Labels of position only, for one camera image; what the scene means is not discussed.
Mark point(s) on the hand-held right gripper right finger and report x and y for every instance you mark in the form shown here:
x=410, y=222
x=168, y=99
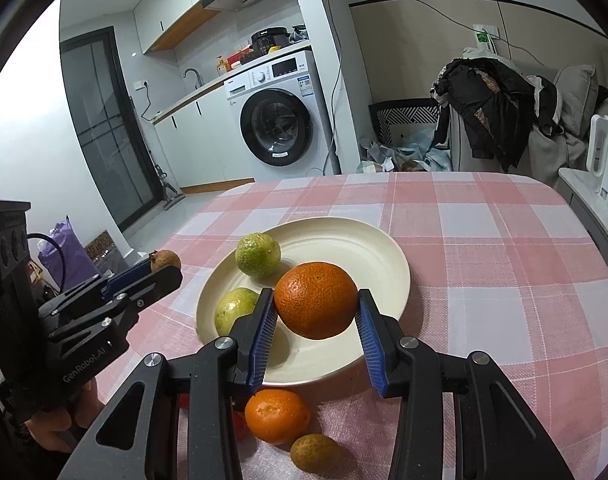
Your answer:
x=369, y=342

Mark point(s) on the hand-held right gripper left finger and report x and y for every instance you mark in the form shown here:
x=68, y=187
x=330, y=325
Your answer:
x=263, y=342

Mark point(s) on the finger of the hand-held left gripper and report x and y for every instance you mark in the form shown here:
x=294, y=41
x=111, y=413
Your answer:
x=151, y=287
x=128, y=277

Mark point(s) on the brown longan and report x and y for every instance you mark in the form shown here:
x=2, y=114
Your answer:
x=315, y=454
x=167, y=259

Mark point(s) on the yellow-green lemon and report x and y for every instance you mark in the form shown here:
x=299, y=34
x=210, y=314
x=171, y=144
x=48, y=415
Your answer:
x=233, y=307

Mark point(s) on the orange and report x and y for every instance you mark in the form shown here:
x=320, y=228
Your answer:
x=276, y=416
x=316, y=300

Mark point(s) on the red tomato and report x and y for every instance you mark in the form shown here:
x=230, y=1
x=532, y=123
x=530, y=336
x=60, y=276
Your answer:
x=239, y=425
x=183, y=400

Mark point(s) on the cream round plate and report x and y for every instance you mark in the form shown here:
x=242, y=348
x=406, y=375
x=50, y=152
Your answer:
x=344, y=255

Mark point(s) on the person's left hand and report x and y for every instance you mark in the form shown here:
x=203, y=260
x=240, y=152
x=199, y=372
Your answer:
x=51, y=432

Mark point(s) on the patterned cardboard box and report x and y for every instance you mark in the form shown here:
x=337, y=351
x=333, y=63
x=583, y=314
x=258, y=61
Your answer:
x=103, y=251

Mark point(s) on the purple bag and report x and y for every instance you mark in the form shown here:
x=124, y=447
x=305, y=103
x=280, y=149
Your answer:
x=66, y=257

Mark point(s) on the wrinkly green citrus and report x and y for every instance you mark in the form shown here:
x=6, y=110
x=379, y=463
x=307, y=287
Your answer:
x=256, y=256

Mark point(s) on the stick vacuum cleaner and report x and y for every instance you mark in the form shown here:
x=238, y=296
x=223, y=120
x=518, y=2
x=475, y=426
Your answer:
x=169, y=191

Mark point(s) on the pink checked tablecloth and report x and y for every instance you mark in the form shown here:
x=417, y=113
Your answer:
x=484, y=285

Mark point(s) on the dark glass door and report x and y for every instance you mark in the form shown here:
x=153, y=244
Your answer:
x=103, y=135

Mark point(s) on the white base cabinet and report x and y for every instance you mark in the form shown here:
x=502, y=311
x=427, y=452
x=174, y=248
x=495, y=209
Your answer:
x=198, y=135

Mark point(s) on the pile of plastic bags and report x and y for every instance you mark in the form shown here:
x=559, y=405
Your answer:
x=404, y=155

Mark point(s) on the white washing machine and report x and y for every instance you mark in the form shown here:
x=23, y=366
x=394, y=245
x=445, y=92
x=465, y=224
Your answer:
x=284, y=125

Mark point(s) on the curved sink faucet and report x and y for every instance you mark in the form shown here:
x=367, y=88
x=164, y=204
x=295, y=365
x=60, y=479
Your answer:
x=197, y=76

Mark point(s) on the black patterned basket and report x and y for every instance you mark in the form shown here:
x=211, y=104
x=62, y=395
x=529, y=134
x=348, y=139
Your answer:
x=404, y=115

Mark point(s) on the yellow detergent bottle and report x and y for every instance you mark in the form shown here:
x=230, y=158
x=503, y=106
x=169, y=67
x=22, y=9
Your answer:
x=221, y=66

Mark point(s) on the red box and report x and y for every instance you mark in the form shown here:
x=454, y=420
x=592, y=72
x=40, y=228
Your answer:
x=239, y=58

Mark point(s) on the grey sofa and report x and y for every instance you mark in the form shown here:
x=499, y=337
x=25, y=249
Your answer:
x=549, y=155

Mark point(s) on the white marble side table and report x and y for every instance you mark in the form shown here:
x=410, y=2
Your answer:
x=594, y=200

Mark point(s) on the dark jacket pile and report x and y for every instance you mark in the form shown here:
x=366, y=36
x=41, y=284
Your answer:
x=489, y=100

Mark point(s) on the black pressure cooker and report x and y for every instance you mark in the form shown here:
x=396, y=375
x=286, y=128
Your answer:
x=270, y=41

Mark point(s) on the black plastic bag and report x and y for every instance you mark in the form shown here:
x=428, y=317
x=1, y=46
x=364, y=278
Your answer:
x=299, y=35

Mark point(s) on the white electric kettle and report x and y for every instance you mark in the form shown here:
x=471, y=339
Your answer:
x=604, y=155

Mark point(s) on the grey pillow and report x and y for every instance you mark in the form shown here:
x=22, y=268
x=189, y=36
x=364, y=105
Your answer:
x=576, y=100

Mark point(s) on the white wall socket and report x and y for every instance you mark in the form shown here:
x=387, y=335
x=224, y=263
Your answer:
x=140, y=83

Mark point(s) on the white wall cabinets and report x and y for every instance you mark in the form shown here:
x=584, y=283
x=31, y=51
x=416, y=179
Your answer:
x=173, y=5

